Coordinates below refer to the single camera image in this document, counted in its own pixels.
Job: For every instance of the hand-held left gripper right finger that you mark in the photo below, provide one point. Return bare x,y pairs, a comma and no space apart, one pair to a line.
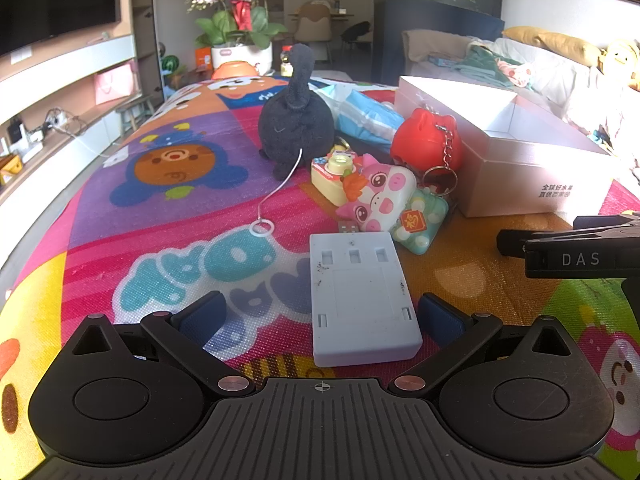
440,317

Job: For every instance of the orange box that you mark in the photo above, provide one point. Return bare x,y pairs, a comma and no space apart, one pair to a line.
202,59

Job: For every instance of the yellow toy camera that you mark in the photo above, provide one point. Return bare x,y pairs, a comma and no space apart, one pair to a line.
330,180

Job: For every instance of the pink cloth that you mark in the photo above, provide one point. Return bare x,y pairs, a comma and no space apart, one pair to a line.
515,72

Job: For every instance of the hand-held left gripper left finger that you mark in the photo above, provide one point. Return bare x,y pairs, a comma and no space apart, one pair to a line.
206,316

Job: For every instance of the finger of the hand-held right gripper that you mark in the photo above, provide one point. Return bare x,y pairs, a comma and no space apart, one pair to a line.
595,223
510,242

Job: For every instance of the watermelon ball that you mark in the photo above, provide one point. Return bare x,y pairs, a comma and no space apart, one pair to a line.
170,66

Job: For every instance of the beige dining chair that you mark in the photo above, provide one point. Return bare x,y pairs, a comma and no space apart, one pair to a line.
312,27

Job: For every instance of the grey plastic case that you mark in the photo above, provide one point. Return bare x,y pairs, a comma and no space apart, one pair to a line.
360,305

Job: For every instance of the black plush toy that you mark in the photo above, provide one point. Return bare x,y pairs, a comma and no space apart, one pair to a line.
295,120

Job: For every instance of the blue tissue packet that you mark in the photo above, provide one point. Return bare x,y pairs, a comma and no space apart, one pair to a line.
360,110

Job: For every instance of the pink cow squishy toy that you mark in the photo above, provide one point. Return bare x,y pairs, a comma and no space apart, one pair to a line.
380,195

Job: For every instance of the potted pink orchid plant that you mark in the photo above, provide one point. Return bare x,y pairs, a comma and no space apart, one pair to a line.
235,30

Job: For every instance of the white tv cabinet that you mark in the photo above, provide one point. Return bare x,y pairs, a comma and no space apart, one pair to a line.
60,75

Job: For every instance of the dark fish tank cabinet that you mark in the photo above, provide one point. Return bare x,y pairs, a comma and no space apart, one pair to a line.
430,15

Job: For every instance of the grey sofa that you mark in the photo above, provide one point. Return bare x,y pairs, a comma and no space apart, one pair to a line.
550,80

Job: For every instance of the wooden stool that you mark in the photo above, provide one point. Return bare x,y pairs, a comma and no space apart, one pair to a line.
135,110

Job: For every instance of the yellow pillow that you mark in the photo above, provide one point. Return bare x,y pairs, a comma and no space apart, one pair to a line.
555,42

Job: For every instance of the yellow plush duck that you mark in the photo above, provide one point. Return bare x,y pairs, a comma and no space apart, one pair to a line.
620,57

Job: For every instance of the white power strip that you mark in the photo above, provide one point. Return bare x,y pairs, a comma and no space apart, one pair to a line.
60,120

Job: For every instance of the clear jar with yellow contents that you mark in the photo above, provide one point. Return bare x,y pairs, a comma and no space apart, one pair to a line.
286,62

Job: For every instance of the black chair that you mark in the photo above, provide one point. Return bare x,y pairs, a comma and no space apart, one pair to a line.
356,35

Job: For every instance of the blue book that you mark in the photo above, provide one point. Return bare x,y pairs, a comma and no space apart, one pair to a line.
442,61

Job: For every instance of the white cardboard box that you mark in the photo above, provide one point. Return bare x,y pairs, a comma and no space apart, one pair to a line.
505,160

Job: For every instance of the pink paper bag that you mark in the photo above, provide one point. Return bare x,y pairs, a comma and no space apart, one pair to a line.
115,84

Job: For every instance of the orange round toy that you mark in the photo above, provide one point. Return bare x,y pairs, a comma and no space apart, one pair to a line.
232,69

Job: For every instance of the green clothing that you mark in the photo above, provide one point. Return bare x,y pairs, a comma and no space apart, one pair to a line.
480,67

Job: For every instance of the black television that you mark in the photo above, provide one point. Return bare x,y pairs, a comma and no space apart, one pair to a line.
50,0

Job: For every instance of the colourful cartoon printed mat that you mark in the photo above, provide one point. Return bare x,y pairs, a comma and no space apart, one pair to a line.
165,210

